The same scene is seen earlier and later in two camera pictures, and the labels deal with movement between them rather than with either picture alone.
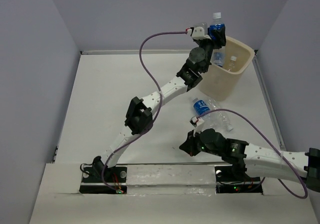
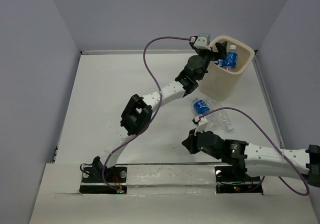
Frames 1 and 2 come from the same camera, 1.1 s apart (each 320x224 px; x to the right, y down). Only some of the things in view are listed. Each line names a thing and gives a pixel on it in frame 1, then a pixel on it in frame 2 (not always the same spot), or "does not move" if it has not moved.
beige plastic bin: x=229 y=63 does not move
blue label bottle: x=200 y=107 does not move
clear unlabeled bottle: x=218 y=118 does not move
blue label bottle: x=216 y=24 to x=231 y=62
